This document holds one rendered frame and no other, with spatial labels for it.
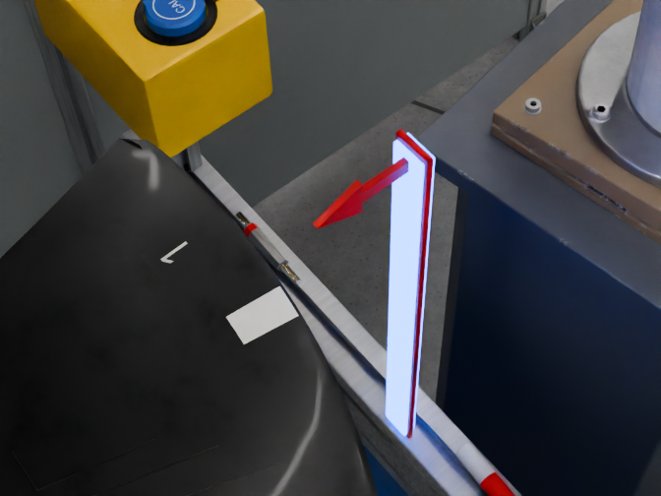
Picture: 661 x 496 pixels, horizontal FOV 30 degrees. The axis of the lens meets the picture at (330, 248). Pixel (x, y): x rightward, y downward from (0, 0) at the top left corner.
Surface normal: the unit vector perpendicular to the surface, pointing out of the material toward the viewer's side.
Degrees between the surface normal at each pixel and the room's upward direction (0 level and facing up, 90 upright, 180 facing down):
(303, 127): 90
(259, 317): 20
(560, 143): 4
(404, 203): 90
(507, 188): 0
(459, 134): 0
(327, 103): 90
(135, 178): 13
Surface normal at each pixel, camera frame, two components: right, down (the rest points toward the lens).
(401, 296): -0.78, 0.54
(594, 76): -0.04, -0.60
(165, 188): 0.16, -0.37
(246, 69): 0.62, 0.65
